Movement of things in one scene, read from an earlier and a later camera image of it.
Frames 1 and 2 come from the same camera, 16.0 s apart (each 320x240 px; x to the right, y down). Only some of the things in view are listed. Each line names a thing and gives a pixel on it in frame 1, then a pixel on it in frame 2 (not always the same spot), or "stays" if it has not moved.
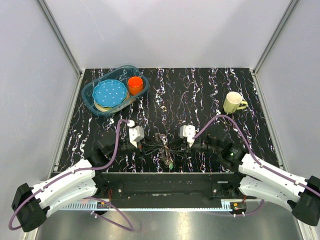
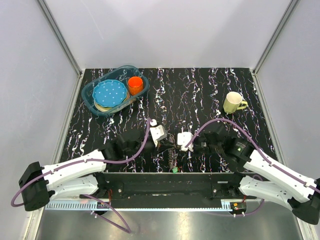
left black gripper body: (129, 148) to (150, 147)
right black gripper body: (199, 146) stays
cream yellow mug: (233, 102) stays
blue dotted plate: (109, 92) stays
